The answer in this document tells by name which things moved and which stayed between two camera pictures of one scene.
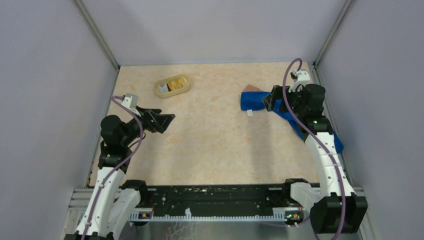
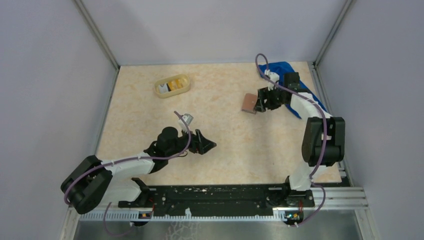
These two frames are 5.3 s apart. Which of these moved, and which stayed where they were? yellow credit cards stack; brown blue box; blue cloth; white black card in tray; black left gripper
Moved: black left gripper; brown blue box; blue cloth
Stayed: white black card in tray; yellow credit cards stack
